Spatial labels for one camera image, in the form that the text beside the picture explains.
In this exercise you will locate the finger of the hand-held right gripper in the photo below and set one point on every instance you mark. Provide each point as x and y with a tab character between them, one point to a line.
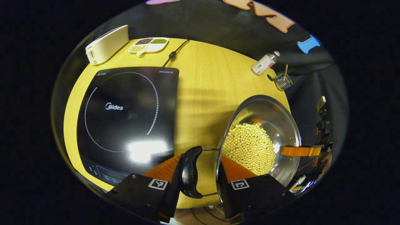
301	151

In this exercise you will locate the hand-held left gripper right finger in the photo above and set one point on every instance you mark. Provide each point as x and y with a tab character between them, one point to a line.
226	200

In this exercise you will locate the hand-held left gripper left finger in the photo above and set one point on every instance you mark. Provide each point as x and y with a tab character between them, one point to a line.
173	200

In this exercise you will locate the black induction cooktop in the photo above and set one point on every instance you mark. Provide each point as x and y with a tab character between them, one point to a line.
125	125

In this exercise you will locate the dark equipment stand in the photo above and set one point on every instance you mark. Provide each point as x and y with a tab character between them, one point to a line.
322	125

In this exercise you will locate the pile of yellow soybeans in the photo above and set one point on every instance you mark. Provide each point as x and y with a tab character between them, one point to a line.
250	150

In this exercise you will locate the clear glass cup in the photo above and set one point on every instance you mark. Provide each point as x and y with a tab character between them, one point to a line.
283	82

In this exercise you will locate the small black disc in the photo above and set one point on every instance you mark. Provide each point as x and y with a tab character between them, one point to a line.
270	77

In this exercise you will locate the wooden stick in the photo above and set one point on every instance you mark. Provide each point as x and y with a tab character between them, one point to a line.
286	69

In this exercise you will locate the small white bottle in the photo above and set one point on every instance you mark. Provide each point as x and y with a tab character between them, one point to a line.
264	64

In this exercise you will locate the white divided dish of beans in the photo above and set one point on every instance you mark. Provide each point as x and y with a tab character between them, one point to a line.
150	45

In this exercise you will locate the white toaster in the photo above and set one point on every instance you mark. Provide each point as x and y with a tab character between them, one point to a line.
107	45

